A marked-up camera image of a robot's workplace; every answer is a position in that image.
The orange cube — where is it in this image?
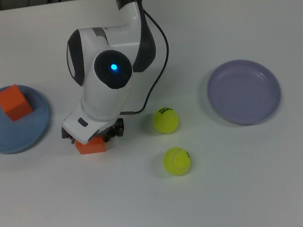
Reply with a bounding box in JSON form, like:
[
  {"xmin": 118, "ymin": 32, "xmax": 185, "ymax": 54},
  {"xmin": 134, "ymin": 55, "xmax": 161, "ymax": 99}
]
[
  {"xmin": 0, "ymin": 82, "xmax": 35, "ymax": 124},
  {"xmin": 75, "ymin": 135, "xmax": 107, "ymax": 157}
]

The yellow tennis ball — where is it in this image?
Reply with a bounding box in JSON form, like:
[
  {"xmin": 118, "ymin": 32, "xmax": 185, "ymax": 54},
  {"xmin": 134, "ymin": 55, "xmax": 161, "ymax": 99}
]
[
  {"xmin": 160, "ymin": 145, "xmax": 194, "ymax": 178},
  {"xmin": 150, "ymin": 105, "xmax": 182, "ymax": 136}
]

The purple plate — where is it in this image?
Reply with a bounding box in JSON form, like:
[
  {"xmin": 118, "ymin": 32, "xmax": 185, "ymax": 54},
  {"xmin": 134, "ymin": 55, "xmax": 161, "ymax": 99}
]
[{"xmin": 202, "ymin": 54, "xmax": 286, "ymax": 131}]

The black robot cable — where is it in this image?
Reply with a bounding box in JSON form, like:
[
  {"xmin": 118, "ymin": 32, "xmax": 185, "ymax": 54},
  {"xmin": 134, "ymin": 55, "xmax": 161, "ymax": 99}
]
[{"xmin": 104, "ymin": 0, "xmax": 178, "ymax": 116}]

